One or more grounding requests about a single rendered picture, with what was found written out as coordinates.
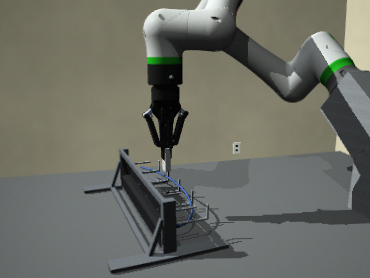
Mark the black patch panel rack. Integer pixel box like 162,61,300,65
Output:
83,148,229,274

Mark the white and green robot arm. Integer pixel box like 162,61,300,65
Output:
143,0,361,103

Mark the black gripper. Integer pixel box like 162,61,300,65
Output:
142,86,189,172

